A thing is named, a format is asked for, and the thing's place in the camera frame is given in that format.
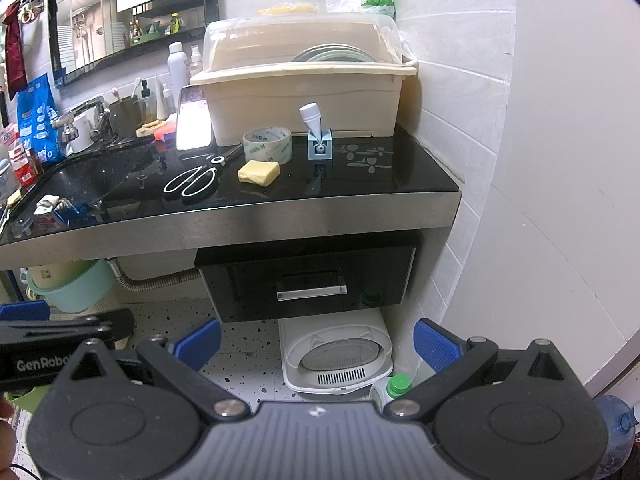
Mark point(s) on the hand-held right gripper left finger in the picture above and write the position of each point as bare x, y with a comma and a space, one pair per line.
197, 346

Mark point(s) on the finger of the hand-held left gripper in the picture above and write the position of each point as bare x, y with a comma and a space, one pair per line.
30, 311

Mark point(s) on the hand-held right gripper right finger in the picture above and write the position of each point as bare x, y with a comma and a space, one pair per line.
436, 346

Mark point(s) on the black drawer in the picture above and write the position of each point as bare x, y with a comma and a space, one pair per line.
310, 265

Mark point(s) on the person's left hand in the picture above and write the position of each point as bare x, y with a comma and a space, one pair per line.
5, 435

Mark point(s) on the teal plastic basin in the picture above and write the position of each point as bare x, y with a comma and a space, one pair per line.
80, 295

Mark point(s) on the white bottle with green cap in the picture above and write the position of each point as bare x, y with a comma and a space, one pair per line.
397, 386

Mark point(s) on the white appliance on floor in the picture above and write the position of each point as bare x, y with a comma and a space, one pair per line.
335, 360

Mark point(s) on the yellow sponge block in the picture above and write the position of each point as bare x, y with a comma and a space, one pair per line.
257, 173

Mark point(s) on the black and white scissors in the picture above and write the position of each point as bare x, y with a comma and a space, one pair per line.
219, 161

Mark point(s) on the chrome faucet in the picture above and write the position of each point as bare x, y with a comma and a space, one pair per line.
80, 127

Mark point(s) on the blue refill bag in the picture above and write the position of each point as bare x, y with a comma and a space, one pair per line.
37, 120

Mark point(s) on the blue water jug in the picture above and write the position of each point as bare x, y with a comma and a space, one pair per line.
615, 425

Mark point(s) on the clear tape roll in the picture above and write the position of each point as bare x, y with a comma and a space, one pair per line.
267, 147

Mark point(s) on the green mug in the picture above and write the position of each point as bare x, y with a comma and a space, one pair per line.
125, 117

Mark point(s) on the orange pink soap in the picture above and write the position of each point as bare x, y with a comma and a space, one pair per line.
166, 132

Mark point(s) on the white printed box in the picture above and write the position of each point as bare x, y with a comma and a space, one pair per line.
193, 125

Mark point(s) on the blue tube holder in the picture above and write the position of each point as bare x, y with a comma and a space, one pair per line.
320, 150

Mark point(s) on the red cloth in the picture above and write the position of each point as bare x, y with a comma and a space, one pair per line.
15, 55

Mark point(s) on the white squeeze tube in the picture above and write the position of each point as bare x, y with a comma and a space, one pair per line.
311, 116

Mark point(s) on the beige plastic dish rack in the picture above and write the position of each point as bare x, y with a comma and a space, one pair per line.
300, 105

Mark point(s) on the tall white bottle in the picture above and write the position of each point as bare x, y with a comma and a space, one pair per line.
177, 72

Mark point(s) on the small clear spray bottle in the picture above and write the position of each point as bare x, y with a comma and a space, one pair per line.
196, 60

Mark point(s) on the stack of grey plates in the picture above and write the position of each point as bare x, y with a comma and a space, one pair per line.
335, 54

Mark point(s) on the translucent dish rack lid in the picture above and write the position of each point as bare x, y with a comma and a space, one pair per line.
260, 40

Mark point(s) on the green plastic bag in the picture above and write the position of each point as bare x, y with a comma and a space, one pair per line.
380, 4

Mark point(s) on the flat yellow sponge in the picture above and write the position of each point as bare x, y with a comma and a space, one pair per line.
287, 8

